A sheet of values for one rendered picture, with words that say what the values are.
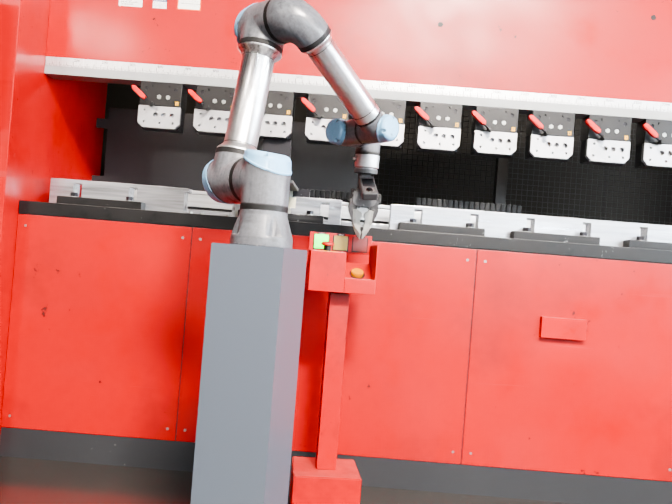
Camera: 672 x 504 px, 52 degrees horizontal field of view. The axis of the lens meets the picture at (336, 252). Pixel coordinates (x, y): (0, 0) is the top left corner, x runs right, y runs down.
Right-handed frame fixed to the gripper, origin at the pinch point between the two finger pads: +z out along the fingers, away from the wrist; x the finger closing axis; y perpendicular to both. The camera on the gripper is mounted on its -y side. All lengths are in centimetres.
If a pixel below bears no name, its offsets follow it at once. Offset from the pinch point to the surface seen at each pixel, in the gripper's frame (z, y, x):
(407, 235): 0.0, 22.4, -18.5
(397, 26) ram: -73, 40, -11
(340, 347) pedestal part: 34.5, -3.0, 3.6
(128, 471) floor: 86, 19, 68
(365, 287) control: 15.2, -6.4, -1.9
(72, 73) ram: -47, 49, 103
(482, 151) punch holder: -31, 33, -44
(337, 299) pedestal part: 20.1, -1.8, 5.7
